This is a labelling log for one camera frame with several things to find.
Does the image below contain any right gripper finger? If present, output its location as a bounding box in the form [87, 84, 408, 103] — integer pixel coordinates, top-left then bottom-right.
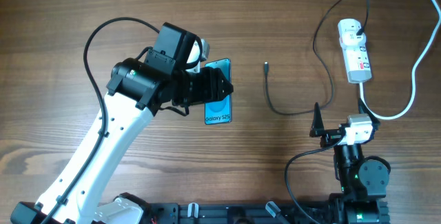
[358, 98, 380, 130]
[309, 102, 325, 137]

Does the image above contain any Galaxy S25 smartphone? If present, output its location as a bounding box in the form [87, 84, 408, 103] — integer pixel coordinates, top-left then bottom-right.
[205, 58, 232, 125]

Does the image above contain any black charger cable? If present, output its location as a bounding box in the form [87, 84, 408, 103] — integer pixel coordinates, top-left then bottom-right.
[263, 0, 371, 116]

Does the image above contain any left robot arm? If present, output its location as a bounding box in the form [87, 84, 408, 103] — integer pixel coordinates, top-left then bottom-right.
[10, 23, 234, 224]

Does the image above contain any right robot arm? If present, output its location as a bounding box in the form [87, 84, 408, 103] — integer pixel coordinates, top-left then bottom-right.
[309, 100, 391, 224]

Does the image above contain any white power strip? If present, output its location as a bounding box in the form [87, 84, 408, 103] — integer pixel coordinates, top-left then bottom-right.
[338, 19, 372, 84]

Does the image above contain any right camera cable black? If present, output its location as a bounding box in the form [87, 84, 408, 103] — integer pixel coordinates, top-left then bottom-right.
[284, 138, 340, 224]

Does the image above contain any camera cable black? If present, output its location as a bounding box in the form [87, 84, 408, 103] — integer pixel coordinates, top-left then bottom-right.
[284, 138, 340, 224]
[41, 17, 161, 224]

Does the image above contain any white power strip cord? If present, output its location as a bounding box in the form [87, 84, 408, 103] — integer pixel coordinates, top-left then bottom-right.
[359, 0, 441, 121]

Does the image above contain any left camera cable black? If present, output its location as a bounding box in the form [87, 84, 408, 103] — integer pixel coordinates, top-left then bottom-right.
[41, 17, 161, 224]

